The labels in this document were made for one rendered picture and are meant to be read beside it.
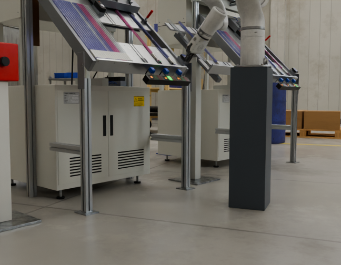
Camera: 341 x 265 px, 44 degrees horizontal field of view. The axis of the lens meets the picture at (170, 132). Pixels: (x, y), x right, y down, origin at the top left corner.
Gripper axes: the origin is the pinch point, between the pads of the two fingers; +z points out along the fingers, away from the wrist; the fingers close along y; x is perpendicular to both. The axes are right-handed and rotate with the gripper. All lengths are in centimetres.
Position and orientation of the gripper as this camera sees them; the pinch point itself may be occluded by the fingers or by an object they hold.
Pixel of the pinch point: (188, 58)
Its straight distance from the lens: 238.6
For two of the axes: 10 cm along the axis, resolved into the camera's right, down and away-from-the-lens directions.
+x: -5.5, -7.2, 4.4
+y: 6.7, -0.6, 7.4
